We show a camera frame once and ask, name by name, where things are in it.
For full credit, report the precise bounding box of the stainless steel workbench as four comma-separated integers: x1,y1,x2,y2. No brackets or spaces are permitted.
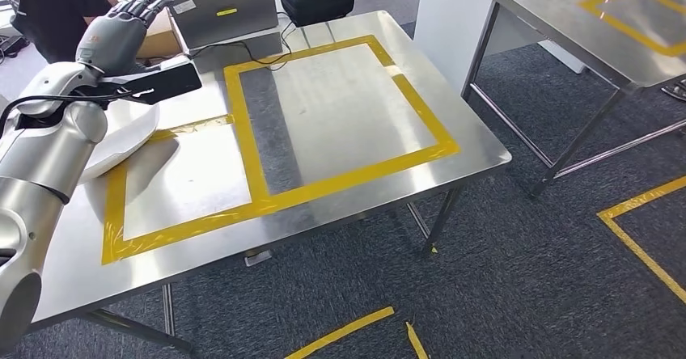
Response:
29,9,513,357

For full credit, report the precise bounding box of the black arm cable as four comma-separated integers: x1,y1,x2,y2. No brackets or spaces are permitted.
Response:
0,91,135,138

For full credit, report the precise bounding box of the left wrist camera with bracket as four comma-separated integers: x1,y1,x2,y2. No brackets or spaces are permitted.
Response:
96,59,204,106

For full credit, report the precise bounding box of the yellow floor tape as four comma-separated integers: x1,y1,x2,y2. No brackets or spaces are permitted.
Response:
596,175,686,305
284,305,430,359

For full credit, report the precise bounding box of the white plastic shell part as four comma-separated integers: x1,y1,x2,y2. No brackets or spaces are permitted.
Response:
78,100,162,184

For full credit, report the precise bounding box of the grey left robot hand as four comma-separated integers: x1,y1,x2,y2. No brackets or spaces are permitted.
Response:
75,0,176,78

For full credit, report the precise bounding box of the cardboard box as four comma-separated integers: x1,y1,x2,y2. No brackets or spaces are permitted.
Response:
104,0,186,61

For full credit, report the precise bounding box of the person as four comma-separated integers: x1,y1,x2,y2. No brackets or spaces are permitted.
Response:
0,0,162,64

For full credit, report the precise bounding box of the white cabinet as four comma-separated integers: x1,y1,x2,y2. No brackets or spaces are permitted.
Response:
413,0,585,95

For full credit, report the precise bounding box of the large yellow tape square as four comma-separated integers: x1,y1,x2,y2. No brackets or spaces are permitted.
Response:
223,34,462,213

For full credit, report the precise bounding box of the silver laptop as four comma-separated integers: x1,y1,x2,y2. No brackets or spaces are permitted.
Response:
159,0,280,51

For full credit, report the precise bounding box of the black laptop cable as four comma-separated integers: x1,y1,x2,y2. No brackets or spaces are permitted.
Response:
187,19,296,73

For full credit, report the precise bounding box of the stainless steel table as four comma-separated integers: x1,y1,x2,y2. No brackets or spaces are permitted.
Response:
460,0,686,197

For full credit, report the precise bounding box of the silver floor socket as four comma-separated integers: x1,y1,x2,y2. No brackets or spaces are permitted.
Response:
243,249,274,268

